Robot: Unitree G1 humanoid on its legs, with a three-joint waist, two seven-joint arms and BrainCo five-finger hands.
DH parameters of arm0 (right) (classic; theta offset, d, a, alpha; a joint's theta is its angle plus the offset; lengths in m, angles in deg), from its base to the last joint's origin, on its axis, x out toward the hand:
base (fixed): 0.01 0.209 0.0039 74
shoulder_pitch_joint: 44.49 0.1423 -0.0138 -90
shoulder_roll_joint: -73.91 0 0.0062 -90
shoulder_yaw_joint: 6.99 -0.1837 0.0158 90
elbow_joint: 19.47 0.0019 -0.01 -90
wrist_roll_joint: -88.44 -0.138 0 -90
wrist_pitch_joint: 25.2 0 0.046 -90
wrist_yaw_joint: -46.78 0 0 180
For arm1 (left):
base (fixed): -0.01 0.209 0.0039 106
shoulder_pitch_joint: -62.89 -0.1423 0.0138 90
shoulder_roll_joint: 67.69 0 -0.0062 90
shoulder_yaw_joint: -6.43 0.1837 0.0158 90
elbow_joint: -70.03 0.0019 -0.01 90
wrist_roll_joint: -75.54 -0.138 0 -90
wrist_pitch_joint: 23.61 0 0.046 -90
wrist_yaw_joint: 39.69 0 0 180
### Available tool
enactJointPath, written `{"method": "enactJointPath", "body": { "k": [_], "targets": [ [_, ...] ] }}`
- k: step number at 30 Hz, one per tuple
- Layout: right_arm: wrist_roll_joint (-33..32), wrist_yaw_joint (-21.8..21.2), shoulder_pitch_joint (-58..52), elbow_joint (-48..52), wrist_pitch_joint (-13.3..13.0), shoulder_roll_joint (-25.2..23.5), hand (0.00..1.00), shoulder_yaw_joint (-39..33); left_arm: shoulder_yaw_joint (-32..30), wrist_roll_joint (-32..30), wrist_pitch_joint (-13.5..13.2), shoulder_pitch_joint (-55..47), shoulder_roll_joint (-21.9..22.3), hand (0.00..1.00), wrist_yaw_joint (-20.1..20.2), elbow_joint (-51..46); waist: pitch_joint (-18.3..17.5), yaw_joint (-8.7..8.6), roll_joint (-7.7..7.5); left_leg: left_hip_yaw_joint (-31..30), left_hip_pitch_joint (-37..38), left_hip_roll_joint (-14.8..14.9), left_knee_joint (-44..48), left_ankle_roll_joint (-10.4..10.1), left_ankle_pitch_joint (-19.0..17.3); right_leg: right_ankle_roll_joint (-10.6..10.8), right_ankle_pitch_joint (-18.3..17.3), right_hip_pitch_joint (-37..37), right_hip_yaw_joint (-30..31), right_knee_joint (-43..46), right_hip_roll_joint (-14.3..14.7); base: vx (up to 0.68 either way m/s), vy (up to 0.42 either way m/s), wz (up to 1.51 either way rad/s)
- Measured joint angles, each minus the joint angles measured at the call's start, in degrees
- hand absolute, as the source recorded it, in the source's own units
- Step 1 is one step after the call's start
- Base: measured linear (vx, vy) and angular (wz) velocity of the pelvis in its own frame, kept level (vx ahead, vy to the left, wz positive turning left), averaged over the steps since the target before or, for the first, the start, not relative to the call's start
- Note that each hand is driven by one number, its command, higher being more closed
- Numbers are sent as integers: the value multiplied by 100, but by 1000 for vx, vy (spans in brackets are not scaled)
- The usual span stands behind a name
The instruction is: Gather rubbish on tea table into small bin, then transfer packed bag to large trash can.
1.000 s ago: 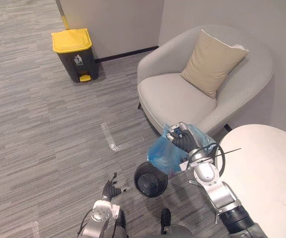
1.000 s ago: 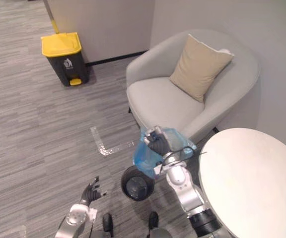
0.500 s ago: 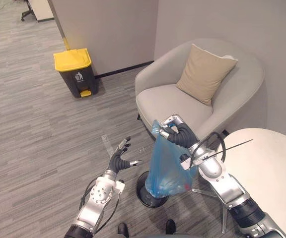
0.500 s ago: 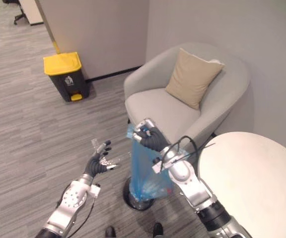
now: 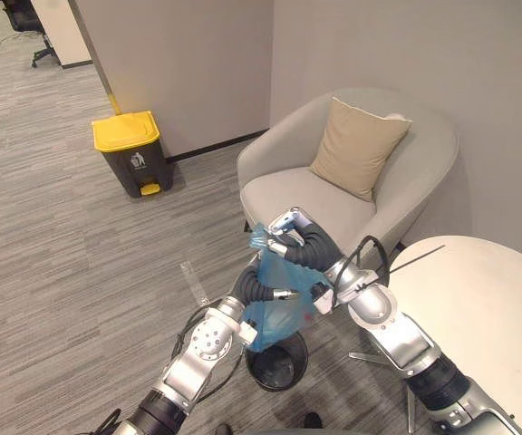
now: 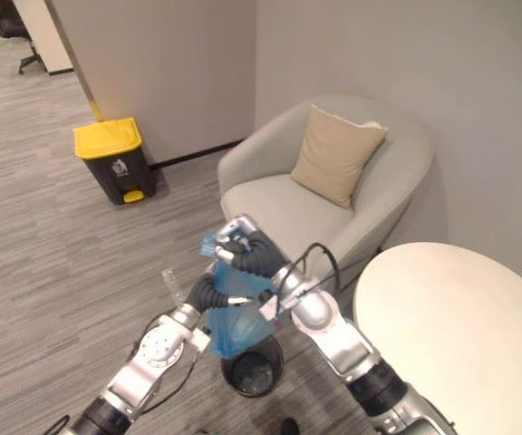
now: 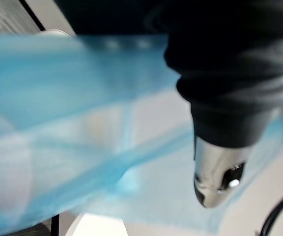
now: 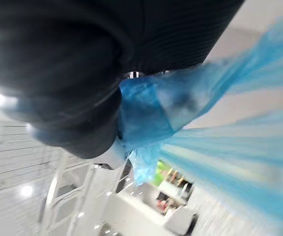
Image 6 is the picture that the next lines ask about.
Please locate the white partition panel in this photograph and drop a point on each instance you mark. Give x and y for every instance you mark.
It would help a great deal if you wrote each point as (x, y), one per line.
(45, 36)

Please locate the blue plastic trash bag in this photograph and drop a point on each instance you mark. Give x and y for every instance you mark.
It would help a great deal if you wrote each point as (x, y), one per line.
(231, 312)

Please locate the round white tea table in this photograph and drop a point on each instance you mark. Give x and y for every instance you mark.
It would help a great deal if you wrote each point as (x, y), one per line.
(451, 340)

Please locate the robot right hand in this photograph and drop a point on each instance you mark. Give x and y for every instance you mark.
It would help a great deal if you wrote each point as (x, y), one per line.
(252, 256)

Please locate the black office chair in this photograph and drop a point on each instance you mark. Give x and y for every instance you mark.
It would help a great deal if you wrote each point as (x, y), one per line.
(14, 27)

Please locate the yellow-lidded black pedal trash can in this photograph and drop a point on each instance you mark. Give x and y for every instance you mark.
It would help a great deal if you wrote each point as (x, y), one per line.
(115, 159)

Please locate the grey upholstered armchair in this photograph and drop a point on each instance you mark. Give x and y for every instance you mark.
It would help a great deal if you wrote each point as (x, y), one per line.
(320, 190)

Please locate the robot dark foot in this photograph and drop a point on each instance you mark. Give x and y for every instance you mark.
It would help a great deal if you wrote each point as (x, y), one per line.
(289, 426)

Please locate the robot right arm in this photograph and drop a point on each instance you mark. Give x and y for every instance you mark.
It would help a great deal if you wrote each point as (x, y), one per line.
(356, 353)

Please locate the small black mesh bin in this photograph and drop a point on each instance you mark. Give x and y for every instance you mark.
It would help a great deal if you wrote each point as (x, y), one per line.
(253, 369)

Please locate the beige square cushion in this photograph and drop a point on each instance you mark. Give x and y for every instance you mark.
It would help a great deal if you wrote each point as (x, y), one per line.
(337, 155)

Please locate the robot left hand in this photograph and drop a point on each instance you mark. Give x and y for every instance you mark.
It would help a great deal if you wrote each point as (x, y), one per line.
(211, 293)

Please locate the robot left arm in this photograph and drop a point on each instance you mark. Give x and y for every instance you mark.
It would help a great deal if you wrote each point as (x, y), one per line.
(147, 362)

